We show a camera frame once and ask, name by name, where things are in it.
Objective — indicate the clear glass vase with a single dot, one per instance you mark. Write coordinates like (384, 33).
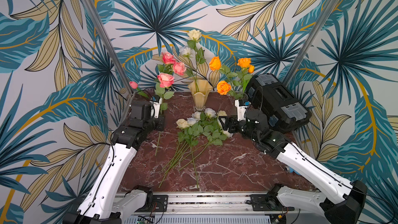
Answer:
(243, 96)

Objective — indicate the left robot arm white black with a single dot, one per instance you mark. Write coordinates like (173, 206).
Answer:
(99, 207)

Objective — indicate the white rose bunch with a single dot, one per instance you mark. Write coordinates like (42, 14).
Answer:
(195, 135)

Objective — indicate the aluminium front rail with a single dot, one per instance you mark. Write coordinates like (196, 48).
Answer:
(218, 208)

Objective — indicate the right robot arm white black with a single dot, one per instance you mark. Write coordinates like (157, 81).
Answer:
(338, 199)

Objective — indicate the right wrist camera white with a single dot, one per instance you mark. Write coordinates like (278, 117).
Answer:
(241, 106)

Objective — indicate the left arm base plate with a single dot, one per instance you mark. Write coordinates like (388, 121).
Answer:
(156, 204)

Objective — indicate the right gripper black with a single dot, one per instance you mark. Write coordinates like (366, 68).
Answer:
(229, 124)

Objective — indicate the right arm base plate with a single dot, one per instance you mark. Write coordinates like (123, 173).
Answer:
(263, 203)

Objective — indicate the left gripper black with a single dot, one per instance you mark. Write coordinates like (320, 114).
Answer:
(160, 126)

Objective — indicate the cream yellow fluted vase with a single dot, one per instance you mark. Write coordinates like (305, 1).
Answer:
(200, 89)

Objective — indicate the orange tulip bud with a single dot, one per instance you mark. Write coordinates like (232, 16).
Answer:
(247, 75)

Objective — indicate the pink rose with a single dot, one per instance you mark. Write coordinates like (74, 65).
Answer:
(177, 68)
(163, 89)
(168, 62)

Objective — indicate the blue plastic tool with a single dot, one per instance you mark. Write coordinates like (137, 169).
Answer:
(291, 170)

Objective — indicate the orange rose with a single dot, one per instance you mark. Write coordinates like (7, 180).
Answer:
(242, 63)
(222, 70)
(224, 88)

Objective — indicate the pink tulip bud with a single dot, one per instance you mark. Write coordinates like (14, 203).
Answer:
(137, 89)

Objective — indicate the black plastic toolbox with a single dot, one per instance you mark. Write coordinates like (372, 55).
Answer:
(284, 111)

